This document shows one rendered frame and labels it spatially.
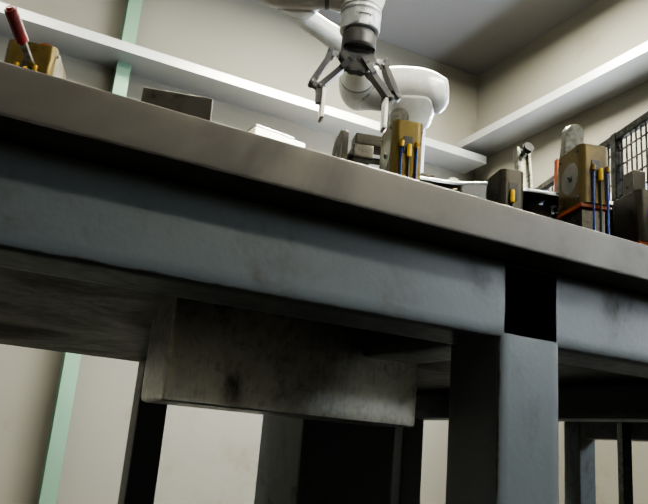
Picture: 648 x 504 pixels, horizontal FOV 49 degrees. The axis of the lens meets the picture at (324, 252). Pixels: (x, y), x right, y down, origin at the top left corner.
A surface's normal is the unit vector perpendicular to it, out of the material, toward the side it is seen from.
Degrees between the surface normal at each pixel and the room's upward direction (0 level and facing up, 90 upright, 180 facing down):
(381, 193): 90
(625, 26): 90
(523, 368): 90
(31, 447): 90
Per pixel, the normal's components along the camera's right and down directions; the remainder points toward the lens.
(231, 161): 0.46, -0.20
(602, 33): -0.88, -0.19
